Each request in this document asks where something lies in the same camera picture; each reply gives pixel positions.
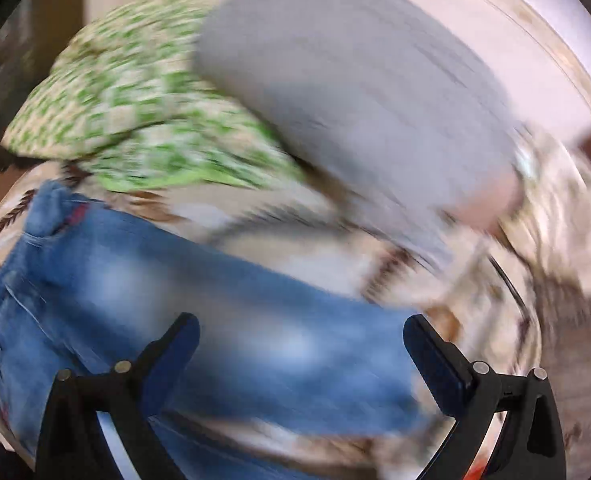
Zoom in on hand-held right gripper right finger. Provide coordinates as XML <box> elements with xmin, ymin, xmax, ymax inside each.
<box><xmin>403</xmin><ymin>315</ymin><xmax>567</xmax><ymax>480</ymax></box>

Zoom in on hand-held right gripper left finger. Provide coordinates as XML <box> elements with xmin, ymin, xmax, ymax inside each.
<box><xmin>34</xmin><ymin>312</ymin><xmax>201</xmax><ymax>480</ymax></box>

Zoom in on blue denim pants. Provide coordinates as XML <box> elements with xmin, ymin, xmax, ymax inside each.
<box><xmin>0</xmin><ymin>180</ymin><xmax>436</xmax><ymax>480</ymax></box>

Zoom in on cream leaf printed blanket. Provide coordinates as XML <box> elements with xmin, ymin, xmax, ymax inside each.
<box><xmin>0</xmin><ymin>160</ymin><xmax>541</xmax><ymax>480</ymax></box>

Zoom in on white floral cloth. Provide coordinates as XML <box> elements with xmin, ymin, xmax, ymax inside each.
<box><xmin>495</xmin><ymin>125</ymin><xmax>591</xmax><ymax>296</ymax></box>

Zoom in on green white patterned quilt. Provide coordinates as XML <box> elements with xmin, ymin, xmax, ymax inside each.
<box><xmin>0</xmin><ymin>0</ymin><xmax>306</xmax><ymax>193</ymax></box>

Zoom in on grey pillow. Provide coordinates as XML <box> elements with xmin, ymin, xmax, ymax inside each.
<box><xmin>193</xmin><ymin>0</ymin><xmax>526</xmax><ymax>271</ymax></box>

